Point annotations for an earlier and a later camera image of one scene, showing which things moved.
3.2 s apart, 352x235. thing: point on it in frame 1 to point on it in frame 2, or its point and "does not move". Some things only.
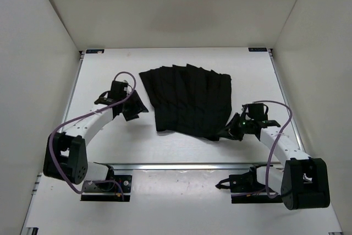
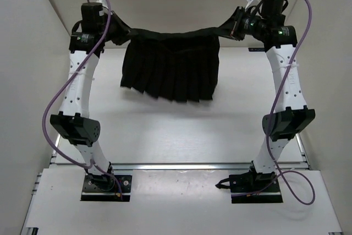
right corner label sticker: (257, 49) does not move
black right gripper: (230, 131) to (241, 15)
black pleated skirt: (190, 99) to (181, 66)
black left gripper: (139, 107) to (124, 34)
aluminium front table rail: (187, 166) does not move
